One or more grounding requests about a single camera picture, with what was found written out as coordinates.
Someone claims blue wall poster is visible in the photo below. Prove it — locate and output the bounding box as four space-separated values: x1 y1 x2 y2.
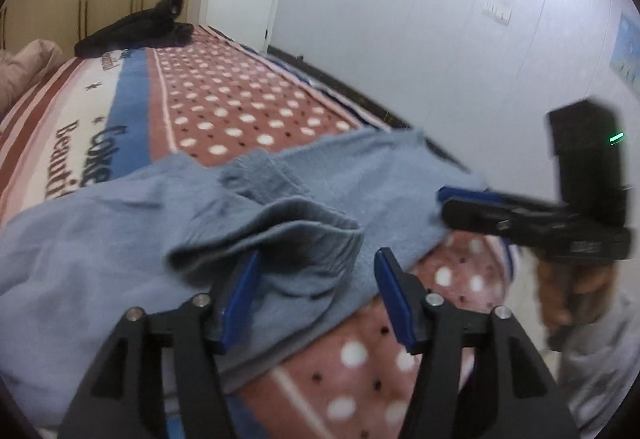
610 14 640 96

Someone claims pink patterned quilt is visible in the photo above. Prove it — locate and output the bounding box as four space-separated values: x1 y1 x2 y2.
0 40 65 118

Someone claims wall switch plate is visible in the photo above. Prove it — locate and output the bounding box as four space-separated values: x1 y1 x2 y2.
480 0 513 26

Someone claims right forearm grey sleeve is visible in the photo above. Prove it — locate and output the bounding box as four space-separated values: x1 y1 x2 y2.
556 291 639 438

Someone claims black clothes pile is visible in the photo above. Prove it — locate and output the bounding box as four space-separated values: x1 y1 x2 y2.
74 0 194 59

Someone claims right hand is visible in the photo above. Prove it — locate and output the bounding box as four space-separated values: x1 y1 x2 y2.
536 259 618 332

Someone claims striped pink fleece blanket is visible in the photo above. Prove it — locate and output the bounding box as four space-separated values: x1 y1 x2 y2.
0 23 516 439

